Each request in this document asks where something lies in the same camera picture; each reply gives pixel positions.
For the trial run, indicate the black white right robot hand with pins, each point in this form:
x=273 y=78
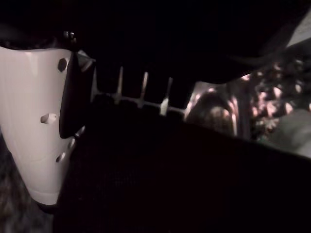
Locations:
x=145 y=29

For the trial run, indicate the dark grey washing machine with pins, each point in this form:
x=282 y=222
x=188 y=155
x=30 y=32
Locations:
x=267 y=97

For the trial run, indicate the white garment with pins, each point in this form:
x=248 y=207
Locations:
x=289 y=131

